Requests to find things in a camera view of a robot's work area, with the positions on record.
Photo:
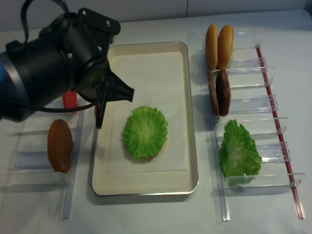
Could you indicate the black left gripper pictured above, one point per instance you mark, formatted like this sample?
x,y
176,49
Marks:
x,y
88,40

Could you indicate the red tomato slice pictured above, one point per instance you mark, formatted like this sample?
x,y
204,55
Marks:
x,y
69,100

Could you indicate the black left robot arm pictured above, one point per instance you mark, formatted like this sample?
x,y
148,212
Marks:
x,y
70,54

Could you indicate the green lettuce leaf on bun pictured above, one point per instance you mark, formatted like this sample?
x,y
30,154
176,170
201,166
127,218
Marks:
x,y
145,132

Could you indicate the bottom bun under lettuce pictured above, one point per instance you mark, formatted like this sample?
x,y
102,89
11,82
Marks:
x,y
160,152

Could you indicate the left brown meat patty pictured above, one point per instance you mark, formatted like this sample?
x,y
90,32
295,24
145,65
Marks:
x,y
212,94

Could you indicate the brown meat patty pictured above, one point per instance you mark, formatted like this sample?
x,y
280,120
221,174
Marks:
x,y
212,94
223,92

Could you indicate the right brown meat patty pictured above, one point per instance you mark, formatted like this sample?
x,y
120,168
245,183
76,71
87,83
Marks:
x,y
223,92

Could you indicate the green lettuce leaf in rack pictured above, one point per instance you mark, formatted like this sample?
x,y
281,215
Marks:
x,y
239,159

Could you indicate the white paper tray liner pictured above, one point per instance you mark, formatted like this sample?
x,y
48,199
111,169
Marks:
x,y
158,81

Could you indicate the brown bun in left rack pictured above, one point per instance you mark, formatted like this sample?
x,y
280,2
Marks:
x,y
59,146

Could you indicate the left clear acrylic rack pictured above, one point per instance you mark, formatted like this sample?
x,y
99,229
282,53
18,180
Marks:
x,y
29,168

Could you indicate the clear acrylic rack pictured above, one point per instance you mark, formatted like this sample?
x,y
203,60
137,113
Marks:
x,y
29,168
253,114

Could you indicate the metal baking tray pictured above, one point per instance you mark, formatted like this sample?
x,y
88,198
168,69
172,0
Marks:
x,y
185,181

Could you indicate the left bun half in rack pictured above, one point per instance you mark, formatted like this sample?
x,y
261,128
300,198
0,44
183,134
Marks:
x,y
211,47

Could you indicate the bun half in rack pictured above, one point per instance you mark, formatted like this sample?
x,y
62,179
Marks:
x,y
211,47
225,46

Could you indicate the right bun half in rack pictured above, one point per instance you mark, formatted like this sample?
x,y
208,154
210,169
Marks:
x,y
225,46

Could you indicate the right clear acrylic rack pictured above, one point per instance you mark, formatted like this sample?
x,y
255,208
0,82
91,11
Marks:
x,y
253,114

